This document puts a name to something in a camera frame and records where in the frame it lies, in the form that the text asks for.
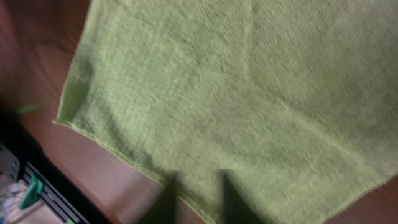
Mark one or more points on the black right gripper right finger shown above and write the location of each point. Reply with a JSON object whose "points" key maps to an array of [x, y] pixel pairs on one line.
{"points": [[234, 209]]}

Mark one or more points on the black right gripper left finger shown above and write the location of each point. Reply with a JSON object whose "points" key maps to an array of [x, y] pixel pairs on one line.
{"points": [[164, 209]]}

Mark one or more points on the light green cloth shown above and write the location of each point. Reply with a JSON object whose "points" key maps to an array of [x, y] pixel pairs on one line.
{"points": [[297, 99]]}

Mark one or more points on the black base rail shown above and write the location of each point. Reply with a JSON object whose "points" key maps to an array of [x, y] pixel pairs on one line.
{"points": [[22, 159]]}

